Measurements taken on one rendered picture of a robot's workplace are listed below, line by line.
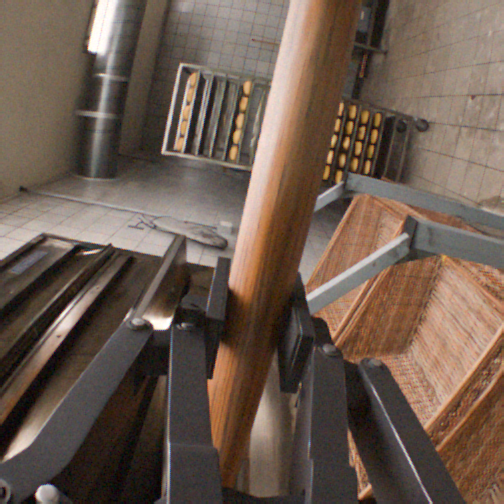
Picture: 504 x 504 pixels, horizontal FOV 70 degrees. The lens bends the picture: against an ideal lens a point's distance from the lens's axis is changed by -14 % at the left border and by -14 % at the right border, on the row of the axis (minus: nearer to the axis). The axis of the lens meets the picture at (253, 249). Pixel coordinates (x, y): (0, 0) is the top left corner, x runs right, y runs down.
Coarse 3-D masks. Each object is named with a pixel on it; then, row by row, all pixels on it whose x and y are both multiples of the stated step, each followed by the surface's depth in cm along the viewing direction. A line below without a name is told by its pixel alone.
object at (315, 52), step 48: (336, 0) 14; (288, 48) 15; (336, 48) 15; (288, 96) 15; (336, 96) 16; (288, 144) 16; (288, 192) 16; (240, 240) 18; (288, 240) 17; (240, 288) 18; (288, 288) 18; (240, 336) 19; (240, 384) 19; (240, 432) 21
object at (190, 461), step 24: (192, 312) 15; (192, 336) 15; (192, 360) 13; (168, 384) 12; (192, 384) 12; (168, 408) 11; (192, 408) 11; (168, 432) 10; (192, 432) 10; (168, 456) 9; (192, 456) 9; (216, 456) 9; (168, 480) 8; (192, 480) 8; (216, 480) 8
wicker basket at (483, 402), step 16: (496, 384) 56; (480, 400) 57; (496, 400) 57; (464, 416) 58; (480, 416) 58; (496, 416) 58; (464, 432) 59; (480, 432) 59; (496, 432) 60; (448, 448) 60; (464, 448) 60; (480, 448) 61; (496, 448) 61; (448, 464) 62; (464, 464) 62; (480, 464) 62; (496, 464) 62; (464, 480) 63; (480, 480) 64; (496, 480) 64; (464, 496) 65; (480, 496) 66; (496, 496) 62
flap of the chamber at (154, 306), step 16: (176, 256) 152; (160, 272) 133; (176, 272) 153; (160, 288) 125; (176, 288) 153; (144, 304) 110; (160, 304) 126; (160, 320) 126; (128, 432) 87; (112, 448) 75; (112, 464) 74; (96, 480) 64; (112, 480) 73; (96, 496) 63
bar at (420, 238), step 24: (336, 192) 105; (360, 192) 105; (384, 192) 104; (408, 192) 103; (408, 216) 60; (456, 216) 105; (480, 216) 105; (408, 240) 58; (432, 240) 58; (456, 240) 57; (480, 240) 57; (360, 264) 61; (384, 264) 60; (336, 288) 61; (312, 312) 62; (240, 480) 35
